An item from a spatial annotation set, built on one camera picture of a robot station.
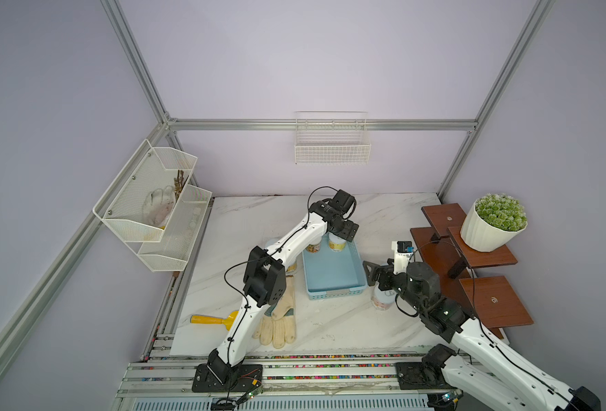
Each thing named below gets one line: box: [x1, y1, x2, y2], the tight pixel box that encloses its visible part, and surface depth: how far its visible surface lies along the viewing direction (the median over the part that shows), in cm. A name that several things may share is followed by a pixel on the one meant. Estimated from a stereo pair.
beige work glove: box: [252, 262, 298, 350], surface depth 85 cm
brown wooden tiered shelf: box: [409, 202, 535, 340], surface depth 76 cm
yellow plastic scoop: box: [190, 309, 239, 332], surface depth 85 cm
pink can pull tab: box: [370, 280, 397, 311], surface depth 86 cm
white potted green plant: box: [460, 193, 529, 253], surface depth 70 cm
